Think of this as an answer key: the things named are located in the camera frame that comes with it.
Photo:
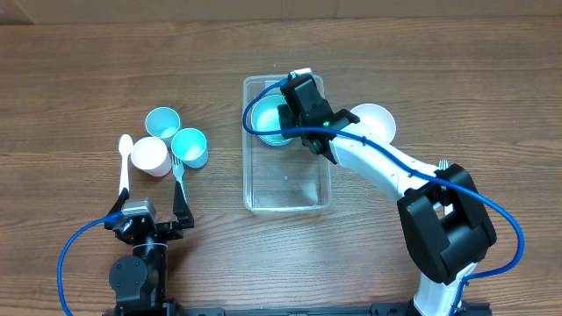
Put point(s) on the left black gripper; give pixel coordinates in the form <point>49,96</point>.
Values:
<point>183,211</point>

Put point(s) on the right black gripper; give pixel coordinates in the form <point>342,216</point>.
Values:
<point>287,112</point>

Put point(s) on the light green bowl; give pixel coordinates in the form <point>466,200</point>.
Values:
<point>264,118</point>

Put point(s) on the pink cup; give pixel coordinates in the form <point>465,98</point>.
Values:
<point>151,155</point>

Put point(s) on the white bowl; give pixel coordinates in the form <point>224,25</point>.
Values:
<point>378,120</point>

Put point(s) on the blue cup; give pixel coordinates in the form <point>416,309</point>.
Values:
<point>190,146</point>

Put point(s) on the green cup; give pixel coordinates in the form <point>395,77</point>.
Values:
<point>163,123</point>

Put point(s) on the light blue fork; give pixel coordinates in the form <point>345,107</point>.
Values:
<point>443,165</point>

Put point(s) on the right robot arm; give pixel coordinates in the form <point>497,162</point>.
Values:
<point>443,218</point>

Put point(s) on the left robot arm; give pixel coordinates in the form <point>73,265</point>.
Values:
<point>140,280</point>

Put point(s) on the clear plastic container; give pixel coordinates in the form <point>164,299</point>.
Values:
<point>284,178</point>

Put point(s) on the green fork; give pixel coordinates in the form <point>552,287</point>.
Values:
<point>178,171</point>

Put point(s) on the white spoon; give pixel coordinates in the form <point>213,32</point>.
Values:
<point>125,148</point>

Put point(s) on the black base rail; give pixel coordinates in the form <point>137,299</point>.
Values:
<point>384,309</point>

